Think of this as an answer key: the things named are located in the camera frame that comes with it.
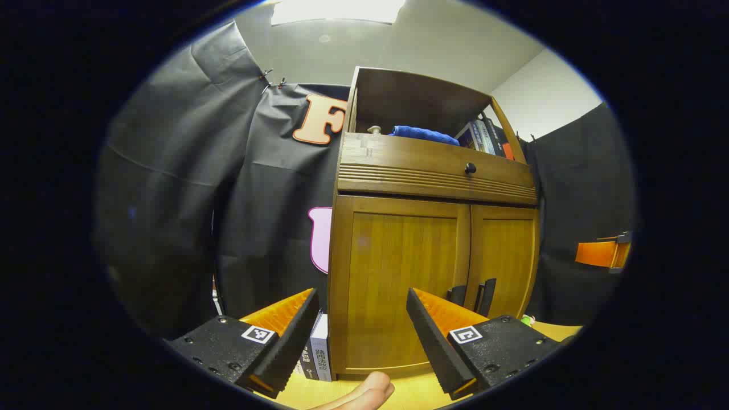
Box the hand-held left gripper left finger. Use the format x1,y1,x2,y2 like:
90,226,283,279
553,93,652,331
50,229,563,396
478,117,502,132
162,288,321,399

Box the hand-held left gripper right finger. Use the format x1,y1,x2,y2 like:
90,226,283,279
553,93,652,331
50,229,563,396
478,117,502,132
406,288,576,401

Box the wooden shoe cabinet door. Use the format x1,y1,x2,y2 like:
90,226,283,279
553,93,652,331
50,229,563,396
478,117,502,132
464,204,540,321
331,195,472,376

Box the wooden double-door shoe cabinet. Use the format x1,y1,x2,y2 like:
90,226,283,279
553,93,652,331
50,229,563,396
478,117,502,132
327,67,540,381

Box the dark cover book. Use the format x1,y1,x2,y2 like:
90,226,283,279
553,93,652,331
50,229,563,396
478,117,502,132
296,341,320,380

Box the dark spine book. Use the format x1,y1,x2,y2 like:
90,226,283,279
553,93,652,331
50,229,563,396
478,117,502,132
483,114,507,158

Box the grey spine book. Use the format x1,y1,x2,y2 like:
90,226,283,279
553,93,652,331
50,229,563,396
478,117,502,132
472,118,495,154

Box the wooden drawer with black knob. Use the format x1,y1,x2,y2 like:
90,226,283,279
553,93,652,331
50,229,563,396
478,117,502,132
337,132,539,206

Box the blue folded cloth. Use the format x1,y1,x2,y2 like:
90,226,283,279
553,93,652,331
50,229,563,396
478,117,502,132
389,125,461,146

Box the black backdrop cloth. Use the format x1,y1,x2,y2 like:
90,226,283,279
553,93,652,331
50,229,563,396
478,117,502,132
94,20,637,342

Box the ceiling light panel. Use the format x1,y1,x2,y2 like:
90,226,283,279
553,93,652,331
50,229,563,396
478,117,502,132
271,0,406,26

